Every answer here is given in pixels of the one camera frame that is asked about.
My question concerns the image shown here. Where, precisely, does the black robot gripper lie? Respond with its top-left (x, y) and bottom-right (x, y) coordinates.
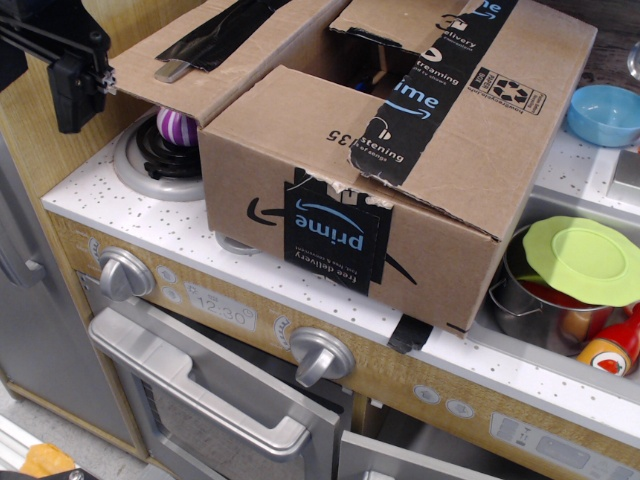
top-left (1, 1), bottom-right (116, 134)

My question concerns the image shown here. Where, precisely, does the brown cardboard prime box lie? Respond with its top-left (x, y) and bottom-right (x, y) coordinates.
top-left (113, 1), bottom-right (597, 335)

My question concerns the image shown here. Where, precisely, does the front left stove burner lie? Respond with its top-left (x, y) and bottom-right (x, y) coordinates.
top-left (113, 114), bottom-right (204, 202)

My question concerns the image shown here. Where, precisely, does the purple white striped toy onion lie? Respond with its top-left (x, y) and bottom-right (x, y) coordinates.
top-left (156, 108), bottom-right (198, 147)

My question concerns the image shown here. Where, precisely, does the left silver oven knob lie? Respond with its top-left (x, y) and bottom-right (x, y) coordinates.
top-left (99, 247), bottom-right (156, 302)

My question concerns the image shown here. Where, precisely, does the silver oven knob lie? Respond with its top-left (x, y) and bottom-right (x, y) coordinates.
top-left (290, 327), bottom-right (356, 387)
top-left (99, 247), bottom-right (156, 302)

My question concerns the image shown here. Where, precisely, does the small silver burner under box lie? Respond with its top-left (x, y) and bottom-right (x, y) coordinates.
top-left (214, 232), bottom-right (261, 256)

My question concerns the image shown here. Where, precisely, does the grey toy fridge door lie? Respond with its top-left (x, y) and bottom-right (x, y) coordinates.
top-left (1, 147), bottom-right (133, 444)

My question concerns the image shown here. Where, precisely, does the grey oven door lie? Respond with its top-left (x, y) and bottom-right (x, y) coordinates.
top-left (89, 302), bottom-right (352, 479)

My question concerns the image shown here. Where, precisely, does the right silver oven knob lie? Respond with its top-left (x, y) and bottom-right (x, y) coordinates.
top-left (290, 327), bottom-right (356, 387)

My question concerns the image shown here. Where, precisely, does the orange object on floor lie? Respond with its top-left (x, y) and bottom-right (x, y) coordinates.
top-left (19, 443), bottom-right (76, 478)

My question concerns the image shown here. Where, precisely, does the black tape strip on counter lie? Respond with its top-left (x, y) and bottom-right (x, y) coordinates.
top-left (387, 315), bottom-right (433, 354)

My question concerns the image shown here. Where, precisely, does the grey dishwasher door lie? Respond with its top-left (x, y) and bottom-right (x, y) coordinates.
top-left (337, 432), bottom-right (493, 479)

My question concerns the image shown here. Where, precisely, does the stainless steel pot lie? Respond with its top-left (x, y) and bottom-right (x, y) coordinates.
top-left (488, 227), bottom-right (614, 356)

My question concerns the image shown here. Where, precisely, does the blue plastic bowl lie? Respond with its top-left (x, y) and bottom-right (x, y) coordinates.
top-left (567, 85), bottom-right (639, 147)

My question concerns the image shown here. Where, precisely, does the green silicone lid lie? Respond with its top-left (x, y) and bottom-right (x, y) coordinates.
top-left (522, 216), bottom-right (639, 307)

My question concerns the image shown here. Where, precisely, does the red yellow toy ketchup bottle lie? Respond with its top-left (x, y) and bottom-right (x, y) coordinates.
top-left (576, 303), bottom-right (639, 377)

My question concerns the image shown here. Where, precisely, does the silver oven door handle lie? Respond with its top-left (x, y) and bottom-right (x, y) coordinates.
top-left (89, 308), bottom-right (311, 463)

